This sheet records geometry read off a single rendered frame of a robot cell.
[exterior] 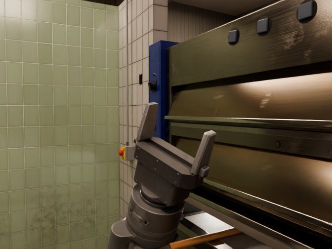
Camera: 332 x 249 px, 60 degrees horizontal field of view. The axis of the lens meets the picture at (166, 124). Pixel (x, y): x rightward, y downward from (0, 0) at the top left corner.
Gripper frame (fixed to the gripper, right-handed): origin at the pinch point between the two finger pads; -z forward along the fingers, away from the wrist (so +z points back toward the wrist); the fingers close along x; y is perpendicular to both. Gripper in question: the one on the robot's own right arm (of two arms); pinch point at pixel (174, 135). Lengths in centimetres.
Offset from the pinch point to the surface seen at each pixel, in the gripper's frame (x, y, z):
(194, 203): 17, 52, 48
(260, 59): 16, 65, -8
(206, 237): 13, 67, 71
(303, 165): -11, 57, 17
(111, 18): 167, 128, 1
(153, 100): 79, 93, 34
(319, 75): -5, 58, -9
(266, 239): -12, 38, 34
